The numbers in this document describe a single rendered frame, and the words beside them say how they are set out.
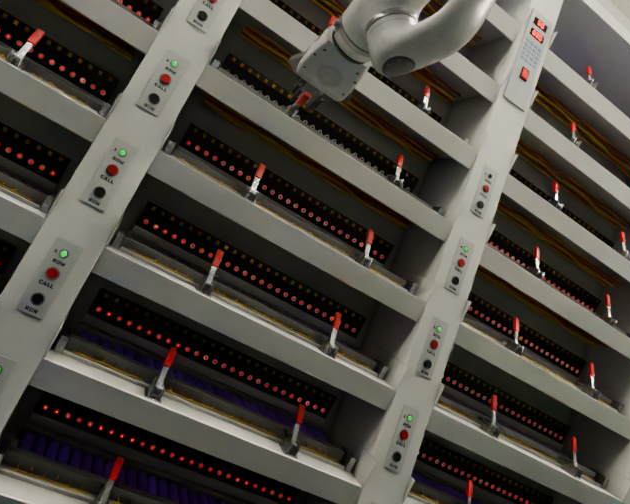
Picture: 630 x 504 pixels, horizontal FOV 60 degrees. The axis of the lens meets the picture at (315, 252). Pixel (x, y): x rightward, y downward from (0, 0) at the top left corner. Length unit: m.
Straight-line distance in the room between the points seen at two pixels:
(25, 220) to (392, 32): 0.61
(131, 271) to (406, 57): 0.54
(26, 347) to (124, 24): 0.56
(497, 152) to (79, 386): 1.00
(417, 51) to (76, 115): 0.55
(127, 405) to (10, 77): 0.55
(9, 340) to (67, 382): 0.10
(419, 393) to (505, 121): 0.67
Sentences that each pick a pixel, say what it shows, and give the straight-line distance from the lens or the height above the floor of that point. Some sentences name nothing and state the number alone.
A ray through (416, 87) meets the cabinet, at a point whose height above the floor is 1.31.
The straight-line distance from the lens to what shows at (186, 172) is 0.99.
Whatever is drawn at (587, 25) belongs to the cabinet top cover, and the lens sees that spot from 1.84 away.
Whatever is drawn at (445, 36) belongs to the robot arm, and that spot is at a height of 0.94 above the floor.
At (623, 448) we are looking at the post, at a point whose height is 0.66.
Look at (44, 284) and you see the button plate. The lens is 0.93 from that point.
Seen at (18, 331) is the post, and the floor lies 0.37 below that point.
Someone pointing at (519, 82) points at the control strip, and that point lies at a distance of 1.48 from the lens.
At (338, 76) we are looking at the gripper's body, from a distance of 0.98.
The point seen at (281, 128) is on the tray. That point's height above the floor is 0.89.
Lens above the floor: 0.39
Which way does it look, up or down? 18 degrees up
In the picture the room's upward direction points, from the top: 23 degrees clockwise
